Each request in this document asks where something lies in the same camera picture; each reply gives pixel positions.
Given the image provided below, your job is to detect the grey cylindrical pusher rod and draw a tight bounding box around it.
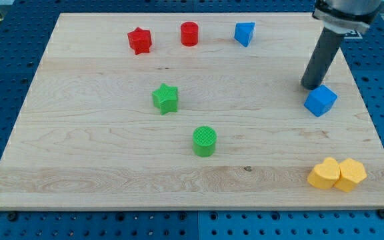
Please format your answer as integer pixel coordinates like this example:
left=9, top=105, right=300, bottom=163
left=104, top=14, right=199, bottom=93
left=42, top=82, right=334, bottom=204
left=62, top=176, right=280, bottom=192
left=301, top=27, right=345, bottom=90

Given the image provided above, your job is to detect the blue cube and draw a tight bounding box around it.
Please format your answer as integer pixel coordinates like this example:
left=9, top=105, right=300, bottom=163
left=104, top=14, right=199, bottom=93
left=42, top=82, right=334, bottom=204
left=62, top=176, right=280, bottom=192
left=304, top=85, right=338, bottom=117

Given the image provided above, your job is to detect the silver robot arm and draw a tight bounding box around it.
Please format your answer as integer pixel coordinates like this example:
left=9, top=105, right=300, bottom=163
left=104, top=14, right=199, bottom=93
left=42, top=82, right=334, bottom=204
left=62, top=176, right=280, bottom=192
left=301, top=0, right=381, bottom=90

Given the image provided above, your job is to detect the blue triangular prism block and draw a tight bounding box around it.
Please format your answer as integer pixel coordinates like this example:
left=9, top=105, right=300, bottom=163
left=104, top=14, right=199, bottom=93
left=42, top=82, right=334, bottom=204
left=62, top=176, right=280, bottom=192
left=234, top=22, right=255, bottom=47

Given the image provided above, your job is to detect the yellow heart block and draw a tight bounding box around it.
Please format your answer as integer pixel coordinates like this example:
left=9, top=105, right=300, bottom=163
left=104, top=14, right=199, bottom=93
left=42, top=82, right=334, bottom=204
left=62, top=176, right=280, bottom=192
left=307, top=157, right=341, bottom=189

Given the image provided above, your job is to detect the yellow hexagon block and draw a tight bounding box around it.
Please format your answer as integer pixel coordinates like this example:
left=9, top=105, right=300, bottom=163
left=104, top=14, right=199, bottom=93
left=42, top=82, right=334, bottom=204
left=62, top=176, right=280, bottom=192
left=334, top=158, right=367, bottom=193

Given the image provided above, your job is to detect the green cylinder block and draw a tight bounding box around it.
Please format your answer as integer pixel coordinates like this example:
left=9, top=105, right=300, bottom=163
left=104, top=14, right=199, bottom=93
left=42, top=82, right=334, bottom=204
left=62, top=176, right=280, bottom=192
left=193, top=126, right=217, bottom=157

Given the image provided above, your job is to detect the red cylinder block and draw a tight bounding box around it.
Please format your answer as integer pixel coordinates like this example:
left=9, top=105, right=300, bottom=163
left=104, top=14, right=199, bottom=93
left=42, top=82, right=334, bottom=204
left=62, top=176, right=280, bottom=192
left=181, top=21, right=199, bottom=47

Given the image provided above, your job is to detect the green star block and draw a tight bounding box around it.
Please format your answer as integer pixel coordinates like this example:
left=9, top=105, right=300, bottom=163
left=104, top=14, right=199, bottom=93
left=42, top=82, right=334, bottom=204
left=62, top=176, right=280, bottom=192
left=152, top=83, right=179, bottom=115

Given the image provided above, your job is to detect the red star block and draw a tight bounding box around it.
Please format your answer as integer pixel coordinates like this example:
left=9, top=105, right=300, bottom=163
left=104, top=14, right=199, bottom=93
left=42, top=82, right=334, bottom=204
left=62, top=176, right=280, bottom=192
left=127, top=27, right=152, bottom=55

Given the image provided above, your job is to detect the light wooden board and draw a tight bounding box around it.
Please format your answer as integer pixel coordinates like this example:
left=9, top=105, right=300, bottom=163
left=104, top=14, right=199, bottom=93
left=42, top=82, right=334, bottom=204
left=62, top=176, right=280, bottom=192
left=0, top=13, right=384, bottom=211

